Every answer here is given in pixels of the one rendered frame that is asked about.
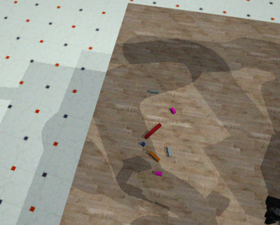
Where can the orange rectangular bar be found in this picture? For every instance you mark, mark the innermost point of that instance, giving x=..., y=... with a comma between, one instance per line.
x=154, y=156

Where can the grey rod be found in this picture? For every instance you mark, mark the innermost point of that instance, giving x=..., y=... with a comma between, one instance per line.
x=169, y=151
x=153, y=91

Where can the red rod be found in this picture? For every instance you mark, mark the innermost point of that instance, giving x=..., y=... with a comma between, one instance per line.
x=152, y=131

